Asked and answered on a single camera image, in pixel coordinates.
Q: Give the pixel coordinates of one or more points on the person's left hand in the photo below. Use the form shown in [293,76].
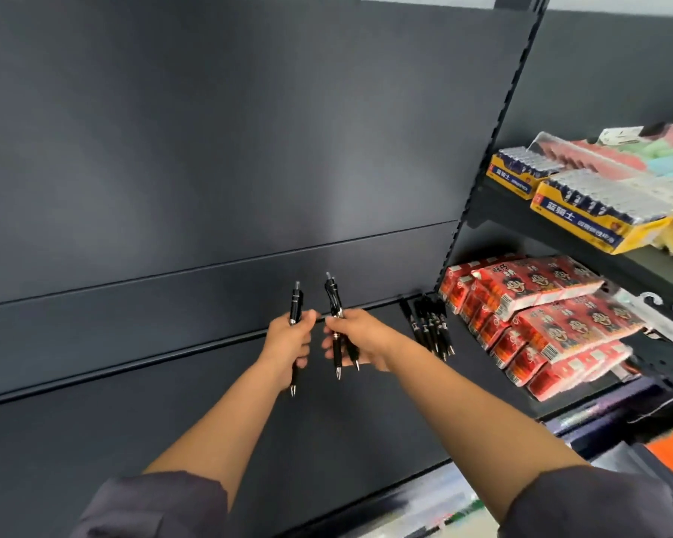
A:
[286,347]

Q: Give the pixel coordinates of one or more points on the black stocked shelf unit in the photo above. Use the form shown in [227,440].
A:
[594,67]

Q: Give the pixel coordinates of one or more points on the black rubber-grip pen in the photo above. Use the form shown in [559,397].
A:
[296,302]
[332,294]
[352,352]

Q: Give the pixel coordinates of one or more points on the person's right forearm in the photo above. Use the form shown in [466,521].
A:
[482,425]

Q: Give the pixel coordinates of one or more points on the white plastic wrapper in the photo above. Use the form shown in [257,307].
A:
[656,313]

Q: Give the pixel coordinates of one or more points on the yellow blue battery box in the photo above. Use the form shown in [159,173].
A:
[583,224]
[510,182]

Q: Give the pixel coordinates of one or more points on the aligned bundle of black pens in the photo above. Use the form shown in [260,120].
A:
[429,327]

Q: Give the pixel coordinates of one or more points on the grey sleeve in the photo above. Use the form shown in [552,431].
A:
[151,507]
[594,507]

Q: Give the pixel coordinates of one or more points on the grey left sleeve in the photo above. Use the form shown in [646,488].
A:
[151,507]

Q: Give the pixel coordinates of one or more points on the person's left forearm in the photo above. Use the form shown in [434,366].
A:
[219,431]

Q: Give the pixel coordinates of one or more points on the person's right hand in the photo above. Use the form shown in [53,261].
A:
[367,336]

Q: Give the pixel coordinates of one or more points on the plastic-wrapped red packets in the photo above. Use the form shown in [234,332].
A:
[589,156]

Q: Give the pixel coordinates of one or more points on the dark grey shelf unit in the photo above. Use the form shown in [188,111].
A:
[202,134]

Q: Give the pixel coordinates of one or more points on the grey right sleeve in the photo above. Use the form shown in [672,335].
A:
[594,507]

